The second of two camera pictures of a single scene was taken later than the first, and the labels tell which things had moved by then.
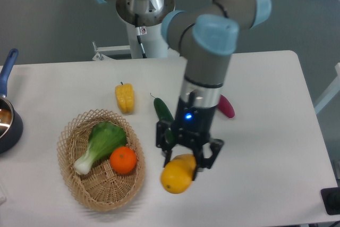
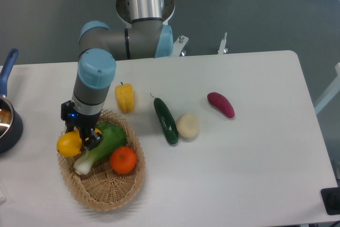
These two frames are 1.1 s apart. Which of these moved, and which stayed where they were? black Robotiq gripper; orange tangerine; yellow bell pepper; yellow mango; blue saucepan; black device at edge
Moved: yellow mango; black Robotiq gripper
Stayed: black device at edge; yellow bell pepper; blue saucepan; orange tangerine
